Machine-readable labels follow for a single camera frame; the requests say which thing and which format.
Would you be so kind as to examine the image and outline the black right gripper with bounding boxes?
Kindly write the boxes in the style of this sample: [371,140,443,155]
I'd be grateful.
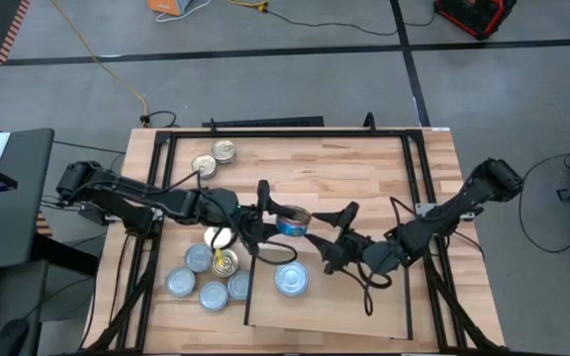
[305,201,373,275]

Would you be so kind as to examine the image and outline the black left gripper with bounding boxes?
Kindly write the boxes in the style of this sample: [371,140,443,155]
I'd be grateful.
[237,178,298,256]

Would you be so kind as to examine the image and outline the light wooden shelf black legs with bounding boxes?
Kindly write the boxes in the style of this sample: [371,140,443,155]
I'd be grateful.
[241,241,414,341]

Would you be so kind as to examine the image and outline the black flat bar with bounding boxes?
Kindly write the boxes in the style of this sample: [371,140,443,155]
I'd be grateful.
[202,116,326,130]

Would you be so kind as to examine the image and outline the orange box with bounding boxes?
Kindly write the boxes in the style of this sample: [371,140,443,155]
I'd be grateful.
[147,0,192,17]

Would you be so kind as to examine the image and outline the grey desk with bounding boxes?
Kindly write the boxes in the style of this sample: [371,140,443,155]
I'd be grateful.
[0,127,56,273]

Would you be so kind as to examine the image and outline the red and black equipment box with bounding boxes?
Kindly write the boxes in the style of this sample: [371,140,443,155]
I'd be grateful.
[432,0,518,41]

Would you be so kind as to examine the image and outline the black computer mouse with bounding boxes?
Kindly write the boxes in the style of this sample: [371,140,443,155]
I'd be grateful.
[0,317,32,356]

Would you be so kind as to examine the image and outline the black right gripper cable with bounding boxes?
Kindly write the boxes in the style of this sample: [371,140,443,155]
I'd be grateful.
[357,261,395,317]

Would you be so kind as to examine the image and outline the black aluminium table frame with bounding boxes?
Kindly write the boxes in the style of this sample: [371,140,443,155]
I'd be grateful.
[86,112,509,356]

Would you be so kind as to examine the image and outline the black cable with plug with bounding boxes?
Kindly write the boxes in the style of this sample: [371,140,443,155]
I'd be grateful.
[140,110,178,129]

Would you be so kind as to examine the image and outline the yellow power cord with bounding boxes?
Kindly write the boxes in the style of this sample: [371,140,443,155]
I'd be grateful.
[49,0,150,116]

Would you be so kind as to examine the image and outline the black looped floor cable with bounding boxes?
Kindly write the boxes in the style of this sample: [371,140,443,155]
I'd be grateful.
[517,152,570,255]

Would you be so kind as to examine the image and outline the yellow cable black plug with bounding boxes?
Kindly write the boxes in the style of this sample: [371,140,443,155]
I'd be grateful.
[229,0,270,14]

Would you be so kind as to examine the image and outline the white cable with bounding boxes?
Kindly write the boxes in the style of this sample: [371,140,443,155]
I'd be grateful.
[154,0,213,24]

